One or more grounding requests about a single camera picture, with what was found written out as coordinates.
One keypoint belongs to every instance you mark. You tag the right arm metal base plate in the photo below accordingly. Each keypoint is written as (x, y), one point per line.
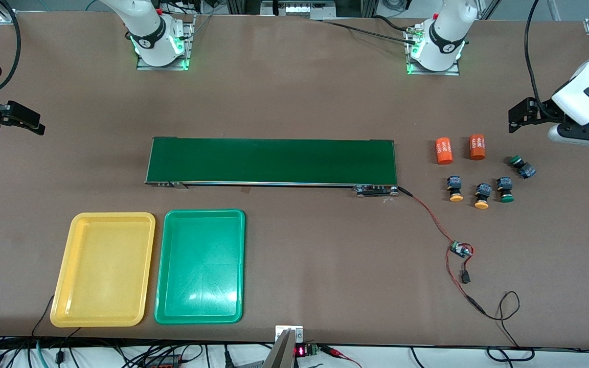
(161, 68)

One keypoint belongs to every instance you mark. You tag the green belt conveyor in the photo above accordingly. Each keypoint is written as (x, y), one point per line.
(197, 161)

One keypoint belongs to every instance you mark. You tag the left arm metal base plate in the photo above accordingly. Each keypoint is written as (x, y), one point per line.
(430, 73)

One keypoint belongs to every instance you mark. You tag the small black plug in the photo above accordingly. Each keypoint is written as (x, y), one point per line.
(465, 278)

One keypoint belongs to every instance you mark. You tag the green cap push button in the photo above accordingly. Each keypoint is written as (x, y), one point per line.
(523, 167)
(505, 190)

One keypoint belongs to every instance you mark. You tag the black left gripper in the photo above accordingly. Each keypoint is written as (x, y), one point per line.
(544, 113)

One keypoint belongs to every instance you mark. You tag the silver mounting bracket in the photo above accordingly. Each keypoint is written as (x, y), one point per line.
(280, 332)

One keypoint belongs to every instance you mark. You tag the red LED display module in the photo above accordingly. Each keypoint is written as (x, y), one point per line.
(300, 351)

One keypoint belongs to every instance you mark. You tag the grey electronics box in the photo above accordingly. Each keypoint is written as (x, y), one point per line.
(299, 9)

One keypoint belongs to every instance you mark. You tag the green plastic tray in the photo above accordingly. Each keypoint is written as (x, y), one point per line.
(200, 266)

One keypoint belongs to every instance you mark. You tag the yellow plastic tray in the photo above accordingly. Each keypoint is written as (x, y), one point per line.
(95, 301)

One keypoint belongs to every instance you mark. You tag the red clip lead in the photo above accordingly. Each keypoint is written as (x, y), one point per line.
(333, 351)

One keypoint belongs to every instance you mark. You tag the small controller circuit board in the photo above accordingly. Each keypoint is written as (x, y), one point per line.
(460, 249)

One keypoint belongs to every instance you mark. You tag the yellow cap push button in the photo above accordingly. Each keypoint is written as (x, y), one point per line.
(455, 189)
(482, 197)

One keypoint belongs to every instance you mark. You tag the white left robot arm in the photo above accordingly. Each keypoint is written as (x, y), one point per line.
(445, 36)

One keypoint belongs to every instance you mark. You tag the orange cylinder with white print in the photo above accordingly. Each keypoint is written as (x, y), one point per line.
(444, 151)
(477, 147)

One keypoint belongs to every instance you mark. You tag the grey metal bar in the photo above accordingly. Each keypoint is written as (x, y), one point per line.
(279, 358)

